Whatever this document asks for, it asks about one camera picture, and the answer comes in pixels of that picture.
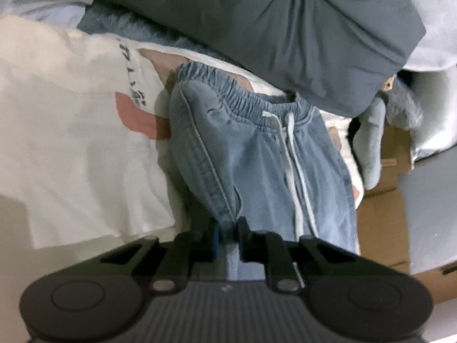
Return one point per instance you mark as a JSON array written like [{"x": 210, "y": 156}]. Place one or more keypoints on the blue fluffy blanket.
[{"x": 114, "y": 25}]

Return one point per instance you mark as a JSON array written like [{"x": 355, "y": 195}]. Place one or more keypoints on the blue denim jeans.
[{"x": 257, "y": 157}]

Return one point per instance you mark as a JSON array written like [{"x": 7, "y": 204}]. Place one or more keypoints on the light blue cloth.
[{"x": 43, "y": 3}]

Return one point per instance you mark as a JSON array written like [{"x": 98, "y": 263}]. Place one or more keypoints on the grey u-shaped pillow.
[{"x": 371, "y": 143}]

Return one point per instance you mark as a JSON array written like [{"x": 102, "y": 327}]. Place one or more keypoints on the long brown cardboard sheet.
[{"x": 382, "y": 228}]

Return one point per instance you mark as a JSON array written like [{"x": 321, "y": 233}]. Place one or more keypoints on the clear plastic bag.
[{"x": 403, "y": 107}]

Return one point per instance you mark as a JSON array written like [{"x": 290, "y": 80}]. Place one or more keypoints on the white printed bed sheet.
[{"x": 71, "y": 143}]

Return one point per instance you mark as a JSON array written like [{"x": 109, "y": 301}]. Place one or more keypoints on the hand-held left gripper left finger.
[{"x": 215, "y": 244}]

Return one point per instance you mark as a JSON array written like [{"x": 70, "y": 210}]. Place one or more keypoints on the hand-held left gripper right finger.
[{"x": 244, "y": 239}]

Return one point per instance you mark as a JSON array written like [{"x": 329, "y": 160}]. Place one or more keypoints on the brown cardboard box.
[{"x": 392, "y": 143}]

